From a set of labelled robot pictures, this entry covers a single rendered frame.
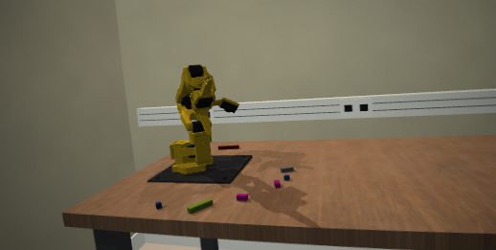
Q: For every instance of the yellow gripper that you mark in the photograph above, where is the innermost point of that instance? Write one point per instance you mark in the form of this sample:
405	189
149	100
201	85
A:
203	100

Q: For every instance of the lime green rectangular rod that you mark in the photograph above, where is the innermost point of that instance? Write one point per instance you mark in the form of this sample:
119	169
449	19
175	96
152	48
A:
200	206

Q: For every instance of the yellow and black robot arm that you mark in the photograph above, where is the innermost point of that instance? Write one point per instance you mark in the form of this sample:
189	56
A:
199	144

